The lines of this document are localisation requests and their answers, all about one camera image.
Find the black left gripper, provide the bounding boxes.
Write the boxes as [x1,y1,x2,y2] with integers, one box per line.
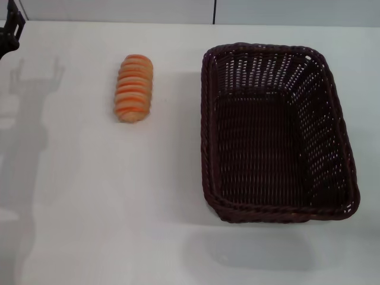
[0,0,24,60]

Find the dark brown woven basket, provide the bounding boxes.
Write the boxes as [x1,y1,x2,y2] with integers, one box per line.
[200,42,362,224]

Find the orange striped bread loaf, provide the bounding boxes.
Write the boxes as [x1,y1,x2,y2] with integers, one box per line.
[113,54,154,123]

